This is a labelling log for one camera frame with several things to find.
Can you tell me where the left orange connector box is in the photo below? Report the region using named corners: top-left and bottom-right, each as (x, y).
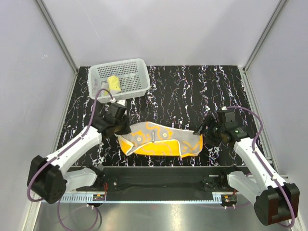
top-left (92, 194), bottom-right (106, 202)

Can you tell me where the orange connector box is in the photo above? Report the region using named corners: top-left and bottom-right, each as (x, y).
top-left (222, 194), bottom-right (237, 204)
top-left (92, 194), bottom-right (106, 202)

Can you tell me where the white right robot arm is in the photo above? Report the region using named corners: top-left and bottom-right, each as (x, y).
top-left (194, 106), bottom-right (300, 228)

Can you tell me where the white plastic mesh basket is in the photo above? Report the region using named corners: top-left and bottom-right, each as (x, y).
top-left (88, 58), bottom-right (151, 101)

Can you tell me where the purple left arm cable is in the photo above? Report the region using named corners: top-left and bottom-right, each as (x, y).
top-left (26, 88), bottom-right (116, 229)

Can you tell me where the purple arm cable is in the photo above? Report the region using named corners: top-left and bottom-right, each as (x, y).
top-left (26, 88), bottom-right (116, 229)
top-left (222, 106), bottom-right (296, 228)

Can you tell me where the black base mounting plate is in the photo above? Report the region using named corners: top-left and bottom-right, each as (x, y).
top-left (78, 166), bottom-right (248, 198)

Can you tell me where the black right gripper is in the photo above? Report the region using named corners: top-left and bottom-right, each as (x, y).
top-left (193, 115), bottom-right (225, 147)

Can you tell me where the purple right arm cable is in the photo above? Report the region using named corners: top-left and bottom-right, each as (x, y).
top-left (222, 106), bottom-right (296, 228)

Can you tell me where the orange and grey towel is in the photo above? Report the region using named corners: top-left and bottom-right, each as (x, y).
top-left (118, 122), bottom-right (203, 158)

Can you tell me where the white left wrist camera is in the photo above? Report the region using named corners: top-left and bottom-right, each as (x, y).
top-left (116, 100), bottom-right (127, 107)

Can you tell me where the slotted cable duct rail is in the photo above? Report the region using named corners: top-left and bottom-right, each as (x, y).
top-left (61, 192), bottom-right (222, 204)

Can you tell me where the aluminium frame post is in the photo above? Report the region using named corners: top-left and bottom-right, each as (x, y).
top-left (34, 0), bottom-right (79, 73)
top-left (243, 0), bottom-right (288, 73)

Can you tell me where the right aluminium frame post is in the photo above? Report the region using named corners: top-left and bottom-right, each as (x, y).
top-left (243, 0), bottom-right (288, 73)

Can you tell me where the yellow-green and grey towel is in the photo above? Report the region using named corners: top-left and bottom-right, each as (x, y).
top-left (102, 75), bottom-right (122, 95)

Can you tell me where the right orange connector box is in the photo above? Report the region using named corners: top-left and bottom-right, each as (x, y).
top-left (222, 194), bottom-right (237, 204)

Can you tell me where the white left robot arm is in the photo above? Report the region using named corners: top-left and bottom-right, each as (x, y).
top-left (27, 100), bottom-right (131, 204)

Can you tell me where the left aluminium frame post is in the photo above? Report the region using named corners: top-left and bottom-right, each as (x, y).
top-left (34, 0), bottom-right (79, 73)

